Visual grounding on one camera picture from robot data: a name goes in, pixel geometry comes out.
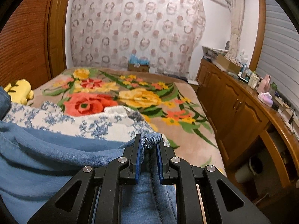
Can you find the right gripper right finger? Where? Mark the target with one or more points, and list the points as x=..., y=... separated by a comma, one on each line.
x=204, y=195

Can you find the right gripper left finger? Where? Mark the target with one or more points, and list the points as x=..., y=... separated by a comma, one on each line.
x=94, y=195

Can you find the blue denim jeans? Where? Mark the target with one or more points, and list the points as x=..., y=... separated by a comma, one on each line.
x=35, y=164

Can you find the long wooden sideboard cabinet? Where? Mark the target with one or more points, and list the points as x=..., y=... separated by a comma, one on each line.
x=260, y=153

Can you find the blue floral white quilt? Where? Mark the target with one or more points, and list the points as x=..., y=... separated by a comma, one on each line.
x=116, y=123

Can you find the floral beige bed blanket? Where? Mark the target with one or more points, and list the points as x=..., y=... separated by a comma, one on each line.
x=168, y=105

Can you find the pink tissue pack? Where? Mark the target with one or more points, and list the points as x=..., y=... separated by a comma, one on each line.
x=266, y=98

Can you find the pink figurine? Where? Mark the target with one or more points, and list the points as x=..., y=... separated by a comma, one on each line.
x=264, y=85

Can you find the yellow plush toy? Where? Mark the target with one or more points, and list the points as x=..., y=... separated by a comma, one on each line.
x=20, y=91

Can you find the open cardboard box on sideboard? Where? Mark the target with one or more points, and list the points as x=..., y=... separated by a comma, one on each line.
x=226, y=65

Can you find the cardboard box with blue items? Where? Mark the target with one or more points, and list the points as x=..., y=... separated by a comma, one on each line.
x=138, y=64

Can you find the grey window shutter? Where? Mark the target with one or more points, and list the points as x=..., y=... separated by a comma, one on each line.
x=279, y=53

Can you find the brown louvered wardrobe door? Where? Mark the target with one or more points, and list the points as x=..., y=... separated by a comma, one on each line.
x=32, y=40

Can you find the patterned lace curtain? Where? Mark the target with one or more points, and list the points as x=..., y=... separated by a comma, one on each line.
x=113, y=33

